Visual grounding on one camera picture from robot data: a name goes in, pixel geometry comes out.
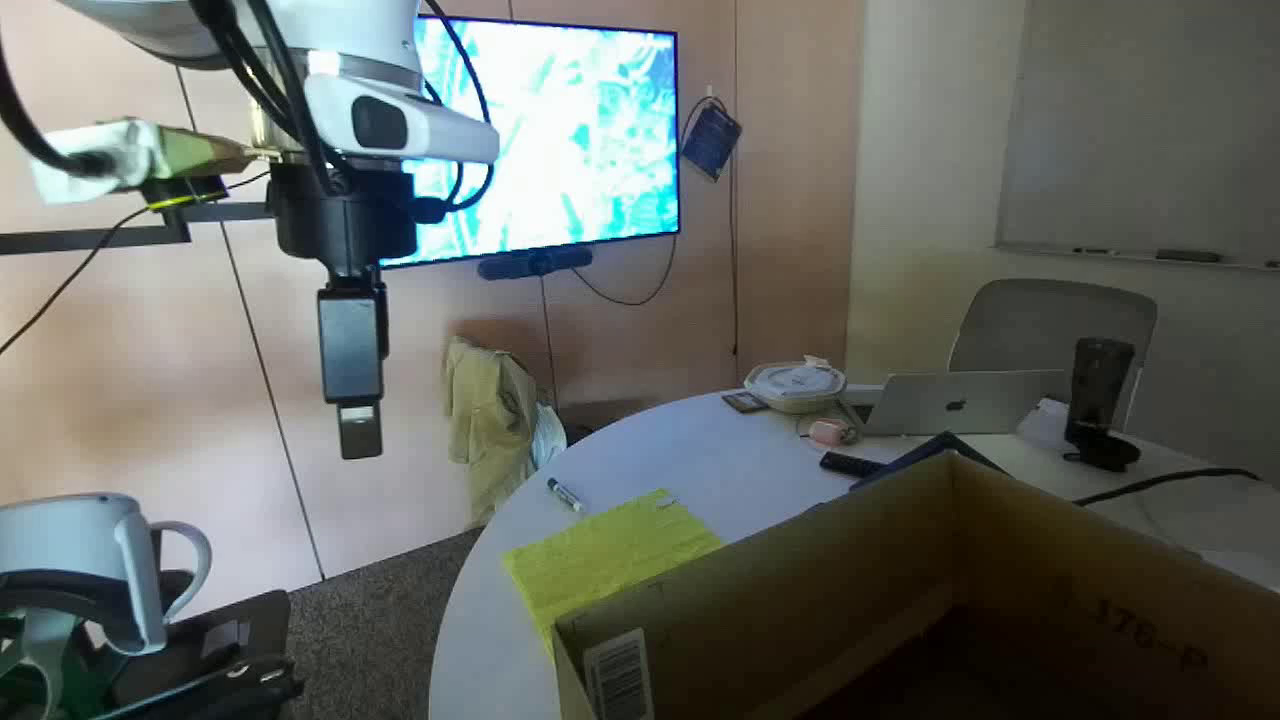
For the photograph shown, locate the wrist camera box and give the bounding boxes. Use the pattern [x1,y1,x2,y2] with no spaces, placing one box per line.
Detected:
[24,116,264,211]

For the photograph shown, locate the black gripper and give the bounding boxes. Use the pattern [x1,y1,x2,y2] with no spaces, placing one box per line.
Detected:
[272,160,421,465]

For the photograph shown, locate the wall mounted tv screen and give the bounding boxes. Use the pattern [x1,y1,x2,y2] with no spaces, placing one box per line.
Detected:
[376,11,690,273]

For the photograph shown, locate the white round bowl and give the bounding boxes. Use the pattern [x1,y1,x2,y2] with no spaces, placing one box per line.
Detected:
[741,353,854,416]

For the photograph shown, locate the silver laptop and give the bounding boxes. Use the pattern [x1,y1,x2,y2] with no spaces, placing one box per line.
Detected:
[854,365,1074,439]

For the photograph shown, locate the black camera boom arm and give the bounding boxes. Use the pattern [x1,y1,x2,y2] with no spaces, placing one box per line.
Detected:
[0,198,285,256]

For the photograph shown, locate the black table cable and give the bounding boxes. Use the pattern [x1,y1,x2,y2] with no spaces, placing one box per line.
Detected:
[1074,461,1265,512]

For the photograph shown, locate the grey office chair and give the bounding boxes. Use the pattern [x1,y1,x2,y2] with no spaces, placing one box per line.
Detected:
[944,275,1161,431]

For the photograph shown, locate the black remote control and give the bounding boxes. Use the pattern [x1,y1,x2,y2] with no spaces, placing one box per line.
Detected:
[816,447,891,480]

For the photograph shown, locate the black equipment clutter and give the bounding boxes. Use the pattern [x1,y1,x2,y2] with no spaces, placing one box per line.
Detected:
[76,586,310,720]

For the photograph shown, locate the brown cardboard box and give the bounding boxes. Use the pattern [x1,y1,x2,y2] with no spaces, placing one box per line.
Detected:
[548,447,1280,720]

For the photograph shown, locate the whiteboard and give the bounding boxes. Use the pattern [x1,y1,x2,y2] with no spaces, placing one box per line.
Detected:
[992,0,1280,275]

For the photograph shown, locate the pink case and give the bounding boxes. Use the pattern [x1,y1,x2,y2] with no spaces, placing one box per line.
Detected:
[802,413,866,452]

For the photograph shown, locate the black tablet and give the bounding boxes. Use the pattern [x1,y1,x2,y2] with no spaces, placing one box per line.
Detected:
[854,430,1013,495]

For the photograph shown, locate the black bar under tv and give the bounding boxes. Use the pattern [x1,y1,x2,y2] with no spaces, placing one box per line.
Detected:
[477,239,596,286]

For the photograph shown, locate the blue wall pouch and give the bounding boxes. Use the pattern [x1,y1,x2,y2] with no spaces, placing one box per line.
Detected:
[680,97,744,180]

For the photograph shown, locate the black cup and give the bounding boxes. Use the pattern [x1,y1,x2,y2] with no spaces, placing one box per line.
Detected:
[1064,338,1139,446]

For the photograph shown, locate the yellow microfibre cloth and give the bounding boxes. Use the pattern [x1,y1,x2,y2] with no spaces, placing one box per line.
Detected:
[499,484,730,646]

